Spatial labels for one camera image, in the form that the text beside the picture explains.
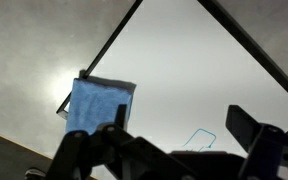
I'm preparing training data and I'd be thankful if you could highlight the blue towel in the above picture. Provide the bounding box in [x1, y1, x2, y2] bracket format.
[65, 77, 137, 135]

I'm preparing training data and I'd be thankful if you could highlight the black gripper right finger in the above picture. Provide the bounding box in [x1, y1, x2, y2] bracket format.
[225, 104, 288, 180]

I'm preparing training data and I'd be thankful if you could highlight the black-framed whiteboard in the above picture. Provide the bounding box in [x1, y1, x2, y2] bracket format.
[56, 0, 288, 156]

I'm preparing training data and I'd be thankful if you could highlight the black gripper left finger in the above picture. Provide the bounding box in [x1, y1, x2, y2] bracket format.
[45, 103, 198, 180]

